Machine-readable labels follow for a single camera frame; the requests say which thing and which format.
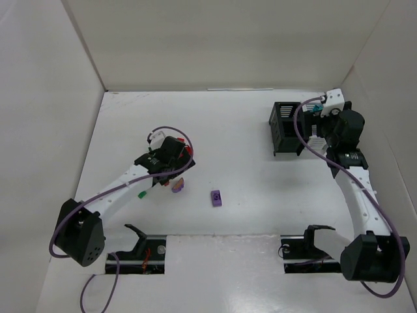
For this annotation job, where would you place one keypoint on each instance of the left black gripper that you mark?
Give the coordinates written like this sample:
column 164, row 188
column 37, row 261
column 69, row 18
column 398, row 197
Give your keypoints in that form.
column 182, row 167

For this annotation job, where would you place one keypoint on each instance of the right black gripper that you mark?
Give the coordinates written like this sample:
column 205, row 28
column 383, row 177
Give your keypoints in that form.
column 306, row 122

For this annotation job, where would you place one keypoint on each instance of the purple arched lego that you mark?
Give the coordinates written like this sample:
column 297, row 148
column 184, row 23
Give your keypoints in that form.
column 178, row 186

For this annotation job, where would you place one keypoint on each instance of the purple sloped lego brick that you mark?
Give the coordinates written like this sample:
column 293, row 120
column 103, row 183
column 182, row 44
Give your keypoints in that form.
column 216, row 198

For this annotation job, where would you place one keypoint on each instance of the small teal lego cube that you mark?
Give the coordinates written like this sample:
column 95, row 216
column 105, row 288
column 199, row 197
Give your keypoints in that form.
column 317, row 109

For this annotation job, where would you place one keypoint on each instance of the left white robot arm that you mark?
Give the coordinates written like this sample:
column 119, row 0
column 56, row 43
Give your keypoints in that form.
column 79, row 232

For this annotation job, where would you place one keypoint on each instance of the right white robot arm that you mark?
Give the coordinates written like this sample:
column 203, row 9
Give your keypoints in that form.
column 377, row 253

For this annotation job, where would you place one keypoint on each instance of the white two-cell container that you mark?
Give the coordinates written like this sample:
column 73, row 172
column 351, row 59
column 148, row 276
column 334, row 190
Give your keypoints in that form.
column 317, row 143

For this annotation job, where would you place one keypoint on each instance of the red rounded lego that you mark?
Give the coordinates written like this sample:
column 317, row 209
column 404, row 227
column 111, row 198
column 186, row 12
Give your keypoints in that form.
column 189, row 150

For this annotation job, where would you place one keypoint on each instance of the small green lego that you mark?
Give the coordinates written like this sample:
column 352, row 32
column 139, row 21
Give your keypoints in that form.
column 142, row 194

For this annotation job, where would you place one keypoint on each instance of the black two-cell container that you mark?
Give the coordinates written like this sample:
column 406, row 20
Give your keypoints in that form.
column 284, row 138

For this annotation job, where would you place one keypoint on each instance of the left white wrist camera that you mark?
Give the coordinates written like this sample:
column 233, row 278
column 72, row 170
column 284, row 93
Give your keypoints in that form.
column 156, row 139

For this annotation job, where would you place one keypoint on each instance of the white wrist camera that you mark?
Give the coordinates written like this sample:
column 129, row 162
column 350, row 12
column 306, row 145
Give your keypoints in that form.
column 156, row 139
column 333, row 101

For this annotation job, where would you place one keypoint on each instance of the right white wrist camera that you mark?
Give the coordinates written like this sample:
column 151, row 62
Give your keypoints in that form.
column 333, row 101

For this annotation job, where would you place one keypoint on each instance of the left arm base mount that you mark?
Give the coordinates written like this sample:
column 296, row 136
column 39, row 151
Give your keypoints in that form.
column 135, row 252

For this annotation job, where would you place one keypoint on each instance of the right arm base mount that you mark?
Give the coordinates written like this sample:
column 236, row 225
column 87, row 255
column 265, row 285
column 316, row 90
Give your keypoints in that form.
column 300, row 255

